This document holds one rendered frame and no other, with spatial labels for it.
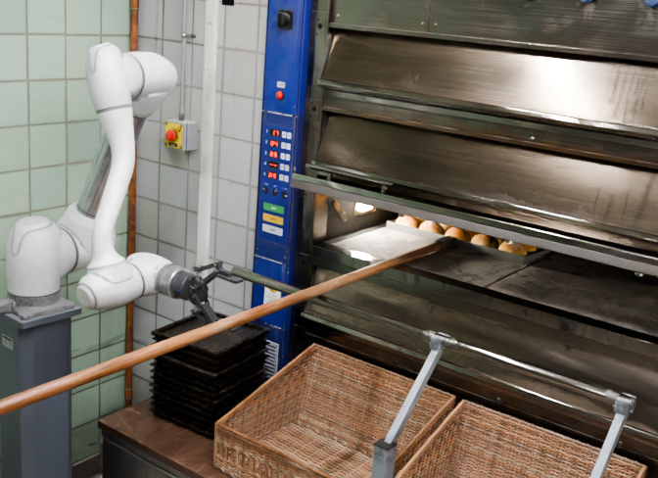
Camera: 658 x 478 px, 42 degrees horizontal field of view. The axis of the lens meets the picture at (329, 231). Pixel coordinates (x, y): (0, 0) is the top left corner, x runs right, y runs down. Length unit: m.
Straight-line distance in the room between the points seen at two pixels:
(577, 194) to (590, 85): 0.29
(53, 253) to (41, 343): 0.28
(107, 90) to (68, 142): 0.83
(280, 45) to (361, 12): 0.31
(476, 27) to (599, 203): 0.60
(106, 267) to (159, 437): 0.75
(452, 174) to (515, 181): 0.19
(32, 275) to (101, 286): 0.40
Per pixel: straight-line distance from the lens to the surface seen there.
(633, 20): 2.34
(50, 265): 2.70
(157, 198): 3.37
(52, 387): 1.83
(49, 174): 3.22
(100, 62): 2.45
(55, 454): 2.95
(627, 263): 2.22
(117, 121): 2.44
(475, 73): 2.50
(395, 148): 2.65
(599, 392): 2.08
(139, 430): 2.94
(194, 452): 2.81
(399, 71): 2.61
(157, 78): 2.55
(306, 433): 2.92
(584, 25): 2.38
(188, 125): 3.13
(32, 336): 2.73
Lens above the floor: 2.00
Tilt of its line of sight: 15 degrees down
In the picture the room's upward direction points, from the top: 4 degrees clockwise
